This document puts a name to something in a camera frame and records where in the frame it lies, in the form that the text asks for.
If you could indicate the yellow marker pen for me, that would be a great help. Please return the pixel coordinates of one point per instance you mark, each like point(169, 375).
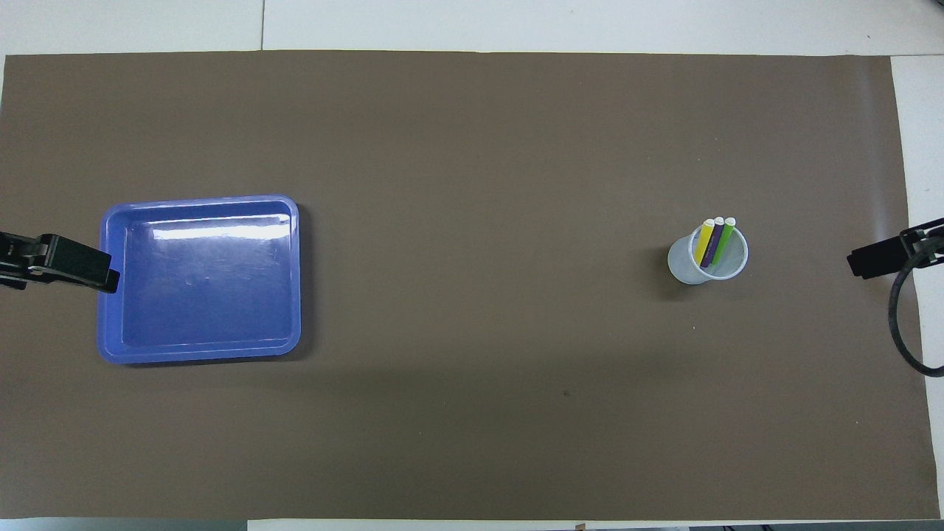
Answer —
point(704, 240)

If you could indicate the translucent plastic cup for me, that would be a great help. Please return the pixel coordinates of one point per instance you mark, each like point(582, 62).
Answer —
point(682, 265)

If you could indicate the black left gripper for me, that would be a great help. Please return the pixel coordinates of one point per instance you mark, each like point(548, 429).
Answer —
point(22, 258)

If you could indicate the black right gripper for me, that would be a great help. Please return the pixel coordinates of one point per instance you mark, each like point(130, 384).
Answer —
point(925, 243)

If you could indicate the purple marker pen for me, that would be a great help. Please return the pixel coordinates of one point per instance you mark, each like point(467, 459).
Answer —
point(714, 243)

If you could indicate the blue plastic tray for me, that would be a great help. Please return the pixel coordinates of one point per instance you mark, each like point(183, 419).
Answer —
point(206, 295)

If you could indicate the green marker pen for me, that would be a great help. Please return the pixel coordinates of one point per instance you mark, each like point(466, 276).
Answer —
point(726, 237)

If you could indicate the brown table mat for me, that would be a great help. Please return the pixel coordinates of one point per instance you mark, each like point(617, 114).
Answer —
point(472, 147)

